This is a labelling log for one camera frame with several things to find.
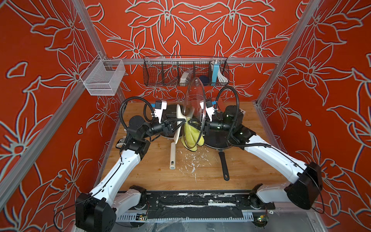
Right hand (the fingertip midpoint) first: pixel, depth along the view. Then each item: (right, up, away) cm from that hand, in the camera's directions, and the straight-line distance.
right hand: (186, 124), depth 61 cm
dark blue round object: (+13, +27, +31) cm, 43 cm away
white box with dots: (+45, +7, +48) cm, 66 cm away
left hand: (-1, +2, -1) cm, 2 cm away
